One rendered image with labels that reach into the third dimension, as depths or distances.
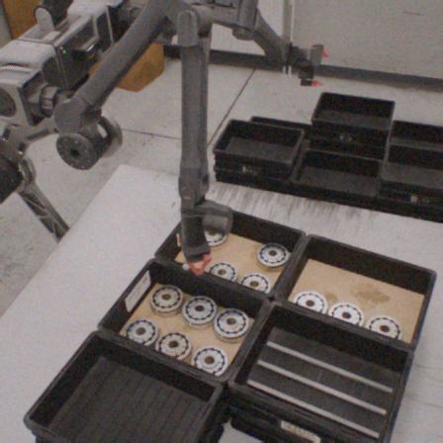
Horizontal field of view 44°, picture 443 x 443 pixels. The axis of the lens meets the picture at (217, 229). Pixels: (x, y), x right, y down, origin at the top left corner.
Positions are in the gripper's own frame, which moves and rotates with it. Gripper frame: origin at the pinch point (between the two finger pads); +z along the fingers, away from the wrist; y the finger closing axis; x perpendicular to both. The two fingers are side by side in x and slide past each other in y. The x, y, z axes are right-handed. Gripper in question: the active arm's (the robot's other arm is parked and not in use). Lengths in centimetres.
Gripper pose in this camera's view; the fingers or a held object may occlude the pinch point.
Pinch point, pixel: (196, 264)
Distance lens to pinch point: 148.1
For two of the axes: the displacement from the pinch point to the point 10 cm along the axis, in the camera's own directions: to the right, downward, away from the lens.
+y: -2.9, -6.5, 7.1
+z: 0.3, 7.3, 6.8
